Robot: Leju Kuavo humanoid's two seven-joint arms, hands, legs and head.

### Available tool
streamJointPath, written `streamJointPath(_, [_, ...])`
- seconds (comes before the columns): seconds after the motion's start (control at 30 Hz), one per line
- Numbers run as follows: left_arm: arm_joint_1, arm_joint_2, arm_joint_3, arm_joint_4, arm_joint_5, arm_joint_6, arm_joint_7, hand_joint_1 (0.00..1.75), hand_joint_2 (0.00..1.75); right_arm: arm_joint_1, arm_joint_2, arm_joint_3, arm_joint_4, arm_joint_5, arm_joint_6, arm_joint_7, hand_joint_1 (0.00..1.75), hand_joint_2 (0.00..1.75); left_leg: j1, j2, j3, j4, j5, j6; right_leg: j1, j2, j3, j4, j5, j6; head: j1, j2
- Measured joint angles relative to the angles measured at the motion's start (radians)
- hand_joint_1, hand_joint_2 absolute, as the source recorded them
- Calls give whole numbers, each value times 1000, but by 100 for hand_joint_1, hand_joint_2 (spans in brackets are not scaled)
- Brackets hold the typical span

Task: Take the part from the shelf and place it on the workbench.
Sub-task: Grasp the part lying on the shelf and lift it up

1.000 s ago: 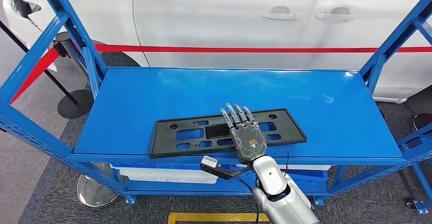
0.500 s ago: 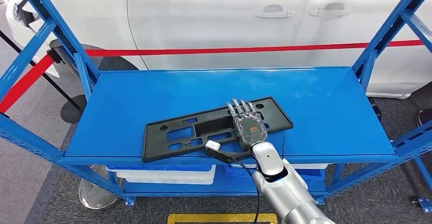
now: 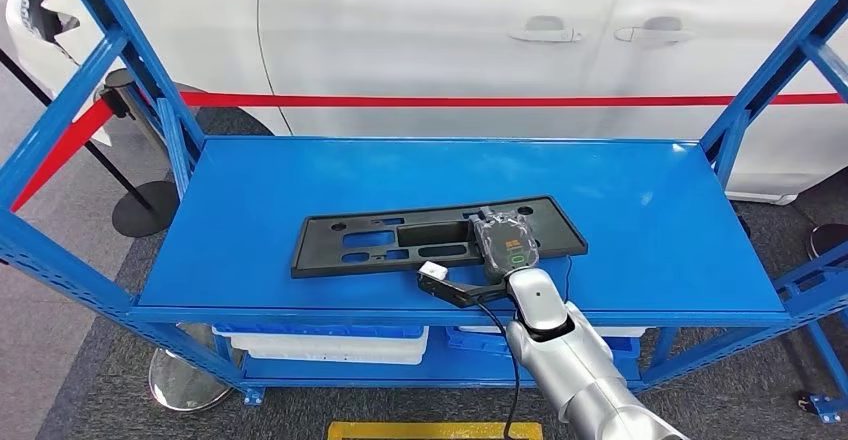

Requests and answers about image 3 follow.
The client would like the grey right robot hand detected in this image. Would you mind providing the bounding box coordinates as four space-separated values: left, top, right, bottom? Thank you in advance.
468 205 541 286

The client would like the black plastic plate frame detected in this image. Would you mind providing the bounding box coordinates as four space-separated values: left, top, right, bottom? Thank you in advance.
290 195 590 281

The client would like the blue metal shelf rack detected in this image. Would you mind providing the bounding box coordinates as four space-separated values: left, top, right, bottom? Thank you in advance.
0 0 848 425

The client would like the blue wheeled shelf cart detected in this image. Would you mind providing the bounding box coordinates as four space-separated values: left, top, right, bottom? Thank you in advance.
771 241 848 425

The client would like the blue plastic crate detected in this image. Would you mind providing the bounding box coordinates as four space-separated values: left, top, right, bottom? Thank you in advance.
445 327 641 385
211 322 425 340

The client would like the red barrier belt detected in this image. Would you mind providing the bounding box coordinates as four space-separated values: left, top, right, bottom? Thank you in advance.
178 90 848 110
9 97 117 214

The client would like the white car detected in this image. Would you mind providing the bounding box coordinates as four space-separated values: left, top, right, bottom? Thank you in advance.
0 0 848 206

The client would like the dark round stanchion base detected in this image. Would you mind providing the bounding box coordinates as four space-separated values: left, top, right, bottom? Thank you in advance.
805 222 848 263

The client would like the thin black pole stand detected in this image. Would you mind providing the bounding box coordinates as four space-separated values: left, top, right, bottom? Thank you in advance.
0 47 181 240

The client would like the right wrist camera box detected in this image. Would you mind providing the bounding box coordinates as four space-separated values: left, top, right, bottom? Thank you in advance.
415 260 511 310

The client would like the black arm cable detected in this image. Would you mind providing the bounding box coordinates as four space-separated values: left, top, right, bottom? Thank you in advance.
473 297 525 440

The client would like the chrome base stanchion post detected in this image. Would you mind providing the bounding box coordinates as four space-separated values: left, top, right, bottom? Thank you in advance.
146 320 245 415

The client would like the black topped stanchion post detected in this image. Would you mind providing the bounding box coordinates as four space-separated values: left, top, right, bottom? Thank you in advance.
97 67 175 160

